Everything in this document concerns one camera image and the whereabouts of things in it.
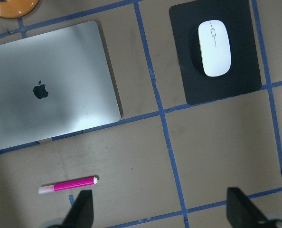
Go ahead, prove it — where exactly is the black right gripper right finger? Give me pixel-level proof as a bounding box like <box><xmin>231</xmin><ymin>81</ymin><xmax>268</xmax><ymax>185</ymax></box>
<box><xmin>226</xmin><ymin>187</ymin><xmax>270</xmax><ymax>228</ymax></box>

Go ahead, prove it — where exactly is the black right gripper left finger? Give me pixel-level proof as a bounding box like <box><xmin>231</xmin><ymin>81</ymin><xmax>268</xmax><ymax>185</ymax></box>
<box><xmin>62</xmin><ymin>190</ymin><xmax>94</xmax><ymax>228</ymax></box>

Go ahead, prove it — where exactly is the pink highlighter pen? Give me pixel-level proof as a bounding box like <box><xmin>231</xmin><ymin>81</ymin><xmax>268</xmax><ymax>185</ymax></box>
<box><xmin>38</xmin><ymin>176</ymin><xmax>99</xmax><ymax>194</ymax></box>

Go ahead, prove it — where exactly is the white computer mouse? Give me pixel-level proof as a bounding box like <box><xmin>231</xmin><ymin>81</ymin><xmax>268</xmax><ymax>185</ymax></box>
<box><xmin>198</xmin><ymin>20</ymin><xmax>231</xmax><ymax>77</ymax></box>

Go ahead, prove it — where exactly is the silver laptop notebook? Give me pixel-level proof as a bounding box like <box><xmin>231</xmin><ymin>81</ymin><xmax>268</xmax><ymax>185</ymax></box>
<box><xmin>0</xmin><ymin>21</ymin><xmax>121</xmax><ymax>150</ymax></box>

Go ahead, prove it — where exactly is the black mousepad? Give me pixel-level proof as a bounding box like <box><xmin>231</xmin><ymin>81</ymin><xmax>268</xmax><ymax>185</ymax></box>
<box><xmin>169</xmin><ymin>0</ymin><xmax>262</xmax><ymax>105</ymax></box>

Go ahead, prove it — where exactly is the orange desk lamp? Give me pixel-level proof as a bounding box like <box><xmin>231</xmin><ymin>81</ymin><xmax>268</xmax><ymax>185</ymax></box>
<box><xmin>0</xmin><ymin>0</ymin><xmax>39</xmax><ymax>19</ymax></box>

